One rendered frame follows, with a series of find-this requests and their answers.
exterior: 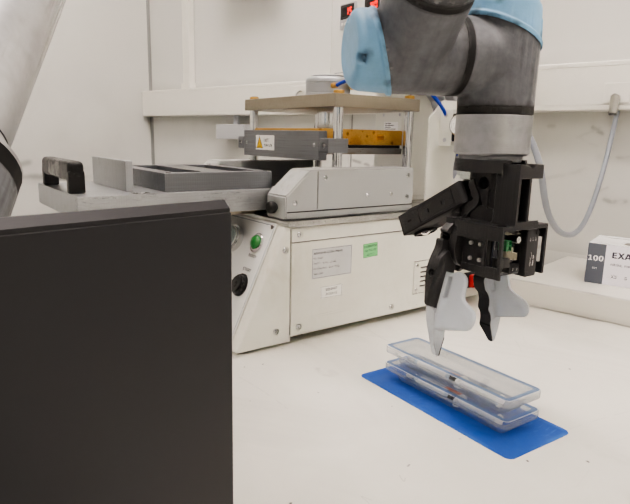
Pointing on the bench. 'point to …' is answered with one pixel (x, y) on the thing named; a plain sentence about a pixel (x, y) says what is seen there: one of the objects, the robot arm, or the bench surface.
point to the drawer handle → (56, 168)
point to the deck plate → (330, 218)
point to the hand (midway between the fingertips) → (460, 337)
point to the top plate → (332, 95)
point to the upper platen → (371, 143)
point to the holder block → (199, 177)
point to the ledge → (583, 295)
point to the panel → (248, 261)
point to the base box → (335, 279)
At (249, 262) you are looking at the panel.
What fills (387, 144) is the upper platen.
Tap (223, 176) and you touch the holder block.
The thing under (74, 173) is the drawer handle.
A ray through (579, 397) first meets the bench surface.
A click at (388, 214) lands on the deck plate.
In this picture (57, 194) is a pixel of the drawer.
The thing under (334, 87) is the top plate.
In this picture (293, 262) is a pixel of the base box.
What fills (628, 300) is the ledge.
